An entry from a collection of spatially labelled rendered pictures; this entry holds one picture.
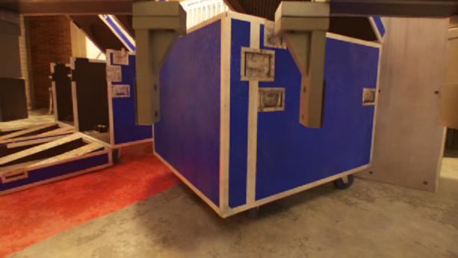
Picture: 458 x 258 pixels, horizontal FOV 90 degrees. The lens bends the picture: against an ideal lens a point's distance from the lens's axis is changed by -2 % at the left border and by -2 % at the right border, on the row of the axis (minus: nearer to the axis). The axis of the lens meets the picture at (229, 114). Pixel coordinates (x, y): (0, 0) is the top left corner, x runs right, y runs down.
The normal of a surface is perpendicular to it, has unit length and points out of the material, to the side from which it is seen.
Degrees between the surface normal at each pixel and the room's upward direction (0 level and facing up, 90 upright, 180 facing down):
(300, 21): 90
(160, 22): 90
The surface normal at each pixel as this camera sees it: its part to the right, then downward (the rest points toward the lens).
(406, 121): -0.58, 0.09
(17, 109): 1.00, 0.01
